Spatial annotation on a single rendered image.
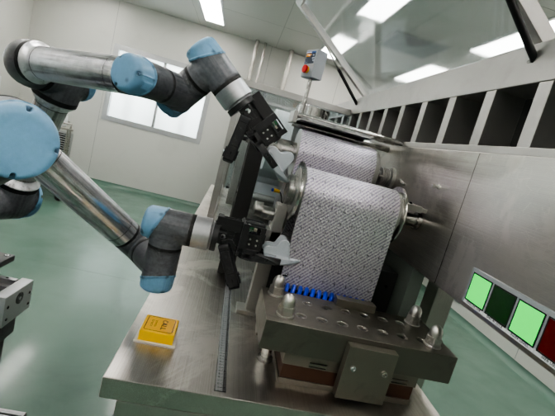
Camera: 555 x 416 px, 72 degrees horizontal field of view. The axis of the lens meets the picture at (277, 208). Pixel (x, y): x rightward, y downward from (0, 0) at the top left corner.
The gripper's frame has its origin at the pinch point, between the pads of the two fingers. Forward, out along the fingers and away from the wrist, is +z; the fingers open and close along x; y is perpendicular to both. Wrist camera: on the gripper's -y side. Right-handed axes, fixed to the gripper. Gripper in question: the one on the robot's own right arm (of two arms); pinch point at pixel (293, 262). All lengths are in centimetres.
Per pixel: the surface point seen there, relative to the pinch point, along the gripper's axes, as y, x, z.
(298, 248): 3.6, -0.3, 0.3
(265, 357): -17.8, -12.8, -3.0
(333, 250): 5.1, -0.3, 8.5
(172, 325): -16.5, -9.5, -23.5
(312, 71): 54, 57, 0
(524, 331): 8.2, -36.2, 29.3
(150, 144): -25, 556, -153
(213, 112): 49, 556, -68
